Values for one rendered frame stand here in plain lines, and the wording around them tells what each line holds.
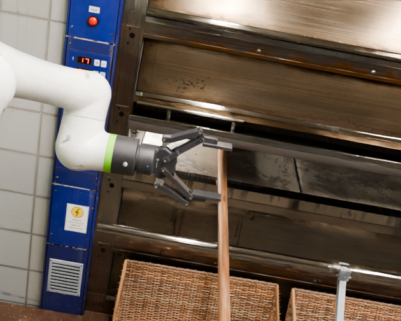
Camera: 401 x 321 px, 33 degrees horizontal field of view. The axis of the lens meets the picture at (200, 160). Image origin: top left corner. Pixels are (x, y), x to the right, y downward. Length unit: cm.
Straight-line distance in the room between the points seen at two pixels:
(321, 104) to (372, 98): 16
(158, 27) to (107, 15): 16
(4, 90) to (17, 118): 109
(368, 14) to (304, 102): 32
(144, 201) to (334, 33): 84
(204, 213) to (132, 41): 64
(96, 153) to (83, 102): 12
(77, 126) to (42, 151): 72
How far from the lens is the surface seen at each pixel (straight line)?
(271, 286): 240
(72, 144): 156
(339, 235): 238
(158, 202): 230
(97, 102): 157
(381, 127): 219
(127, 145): 156
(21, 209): 239
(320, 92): 214
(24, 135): 227
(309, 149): 204
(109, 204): 231
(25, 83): 143
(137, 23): 208
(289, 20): 205
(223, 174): 225
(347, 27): 208
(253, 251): 193
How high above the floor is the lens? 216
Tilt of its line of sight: 24 degrees down
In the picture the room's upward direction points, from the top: 11 degrees clockwise
